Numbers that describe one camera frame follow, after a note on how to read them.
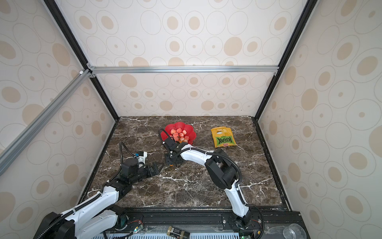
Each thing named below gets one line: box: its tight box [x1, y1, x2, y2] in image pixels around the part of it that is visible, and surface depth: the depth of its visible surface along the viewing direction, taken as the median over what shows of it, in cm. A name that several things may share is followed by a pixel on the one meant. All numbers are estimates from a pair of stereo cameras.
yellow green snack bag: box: [210, 126, 238, 148], surface depth 108 cm
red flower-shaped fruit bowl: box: [160, 121, 197, 145], surface depth 111 cm
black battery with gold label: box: [166, 226, 191, 239], surface depth 70 cm
